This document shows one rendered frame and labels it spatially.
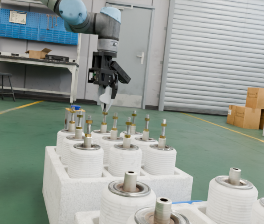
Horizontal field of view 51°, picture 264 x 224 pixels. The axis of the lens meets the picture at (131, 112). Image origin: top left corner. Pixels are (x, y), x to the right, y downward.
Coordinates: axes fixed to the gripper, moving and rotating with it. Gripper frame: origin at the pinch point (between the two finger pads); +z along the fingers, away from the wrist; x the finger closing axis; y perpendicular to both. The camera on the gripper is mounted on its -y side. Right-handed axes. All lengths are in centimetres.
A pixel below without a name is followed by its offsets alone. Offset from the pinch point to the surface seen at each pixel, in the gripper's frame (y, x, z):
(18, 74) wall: -162, -478, -13
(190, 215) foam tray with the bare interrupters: 15, 49, 18
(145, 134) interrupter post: -5.0, 15.9, 7.1
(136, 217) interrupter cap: 39, 56, 9
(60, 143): 16.3, -3.4, 13.1
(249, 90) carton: -353, -97, -20
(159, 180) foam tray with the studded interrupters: 4.8, 32.0, 17.0
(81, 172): 23.8, 20.6, 15.1
